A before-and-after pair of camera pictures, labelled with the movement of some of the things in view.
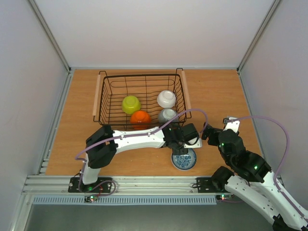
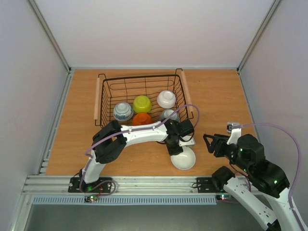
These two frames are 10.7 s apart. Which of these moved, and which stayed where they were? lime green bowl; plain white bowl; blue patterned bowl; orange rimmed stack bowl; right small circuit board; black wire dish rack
Moved: lime green bowl; blue patterned bowl
Stayed: right small circuit board; orange rimmed stack bowl; black wire dish rack; plain white bowl
